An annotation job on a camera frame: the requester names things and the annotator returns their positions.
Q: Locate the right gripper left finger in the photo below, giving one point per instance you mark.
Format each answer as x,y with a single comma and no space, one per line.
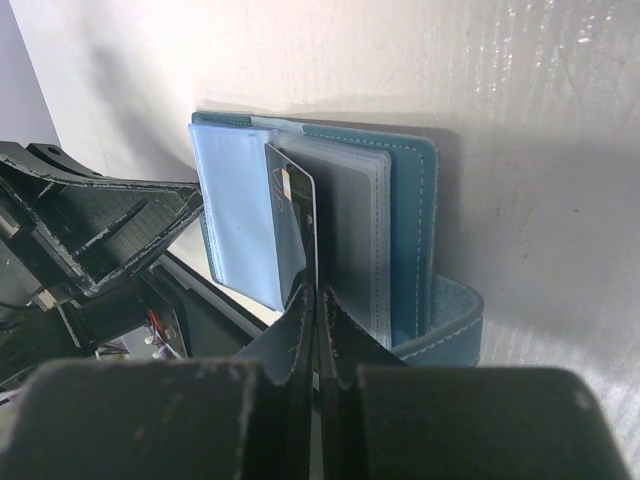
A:
243,417

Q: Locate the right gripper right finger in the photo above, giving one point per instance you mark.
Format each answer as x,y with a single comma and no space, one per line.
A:
384,419

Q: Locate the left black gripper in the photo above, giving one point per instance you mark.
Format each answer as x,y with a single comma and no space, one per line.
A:
77,256

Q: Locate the blue leather card holder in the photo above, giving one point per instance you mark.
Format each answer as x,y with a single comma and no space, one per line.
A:
376,205

